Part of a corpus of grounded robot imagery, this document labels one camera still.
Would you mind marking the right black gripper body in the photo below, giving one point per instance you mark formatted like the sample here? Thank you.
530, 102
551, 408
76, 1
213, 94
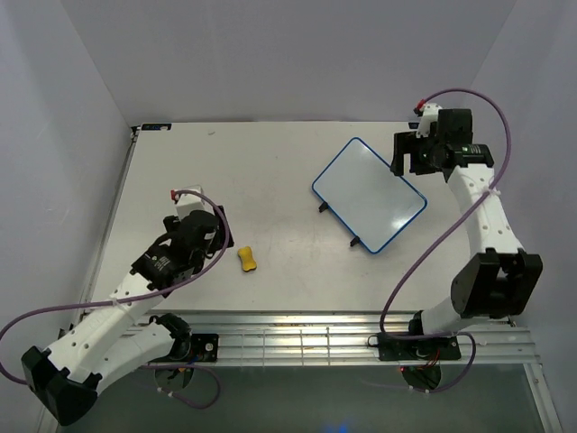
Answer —
422, 157

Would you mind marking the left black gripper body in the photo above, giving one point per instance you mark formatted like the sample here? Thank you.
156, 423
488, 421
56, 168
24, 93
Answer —
217, 244

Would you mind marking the yellow whiteboard eraser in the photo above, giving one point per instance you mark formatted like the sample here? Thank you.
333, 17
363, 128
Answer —
248, 262

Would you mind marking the blue framed whiteboard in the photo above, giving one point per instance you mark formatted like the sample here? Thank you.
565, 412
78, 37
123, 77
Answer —
366, 197

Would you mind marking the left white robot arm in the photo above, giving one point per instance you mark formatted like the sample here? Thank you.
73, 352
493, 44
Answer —
69, 375

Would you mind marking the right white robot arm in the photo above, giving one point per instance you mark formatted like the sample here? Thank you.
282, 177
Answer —
498, 280

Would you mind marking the left blue table label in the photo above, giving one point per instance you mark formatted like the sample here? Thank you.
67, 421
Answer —
156, 127

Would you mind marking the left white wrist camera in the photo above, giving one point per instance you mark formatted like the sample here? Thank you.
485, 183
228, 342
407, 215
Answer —
186, 203

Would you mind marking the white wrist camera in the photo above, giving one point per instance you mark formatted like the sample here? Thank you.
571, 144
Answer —
427, 112
186, 203

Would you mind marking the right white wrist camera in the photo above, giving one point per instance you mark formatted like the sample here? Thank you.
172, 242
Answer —
427, 112

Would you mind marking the aluminium rail frame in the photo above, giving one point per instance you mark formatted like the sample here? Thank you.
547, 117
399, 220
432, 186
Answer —
267, 339

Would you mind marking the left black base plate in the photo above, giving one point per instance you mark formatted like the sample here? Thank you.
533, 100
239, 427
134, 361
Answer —
196, 348

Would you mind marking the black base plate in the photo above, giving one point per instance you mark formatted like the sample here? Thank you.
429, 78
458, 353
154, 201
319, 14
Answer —
196, 348
444, 348

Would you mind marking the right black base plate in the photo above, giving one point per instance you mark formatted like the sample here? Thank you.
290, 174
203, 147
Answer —
444, 348

